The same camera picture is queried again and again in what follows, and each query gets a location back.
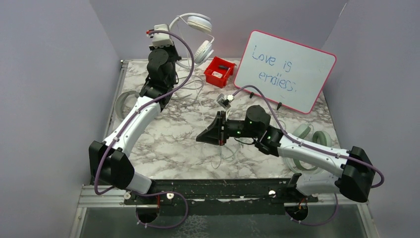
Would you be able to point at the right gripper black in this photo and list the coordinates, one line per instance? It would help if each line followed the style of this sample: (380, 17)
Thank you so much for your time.
(214, 134)

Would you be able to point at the white headphones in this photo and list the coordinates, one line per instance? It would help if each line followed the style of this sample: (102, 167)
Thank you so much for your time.
(200, 34)

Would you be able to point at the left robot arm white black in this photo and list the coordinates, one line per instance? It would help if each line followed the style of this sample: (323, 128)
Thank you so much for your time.
(109, 159)

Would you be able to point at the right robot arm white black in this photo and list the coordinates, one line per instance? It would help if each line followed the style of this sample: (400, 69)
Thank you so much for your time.
(349, 172)

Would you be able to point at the grey headphones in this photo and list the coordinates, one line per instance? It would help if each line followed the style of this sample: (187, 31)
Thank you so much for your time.
(120, 103)

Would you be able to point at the red plastic bin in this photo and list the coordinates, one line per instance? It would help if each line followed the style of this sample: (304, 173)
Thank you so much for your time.
(218, 72)

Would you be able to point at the pink framed whiteboard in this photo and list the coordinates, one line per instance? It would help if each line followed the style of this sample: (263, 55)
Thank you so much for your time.
(284, 71)

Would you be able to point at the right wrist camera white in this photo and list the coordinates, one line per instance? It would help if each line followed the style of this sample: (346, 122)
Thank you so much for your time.
(224, 101)

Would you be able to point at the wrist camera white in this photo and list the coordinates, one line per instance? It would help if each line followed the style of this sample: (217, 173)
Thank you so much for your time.
(160, 40)
(224, 101)

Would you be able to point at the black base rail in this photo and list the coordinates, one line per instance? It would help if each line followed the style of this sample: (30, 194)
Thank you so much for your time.
(212, 197)

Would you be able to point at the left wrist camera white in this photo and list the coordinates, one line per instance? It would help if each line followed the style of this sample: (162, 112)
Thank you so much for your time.
(160, 40)

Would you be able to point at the aluminium frame rail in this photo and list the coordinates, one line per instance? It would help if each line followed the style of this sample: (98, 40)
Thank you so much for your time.
(111, 199)

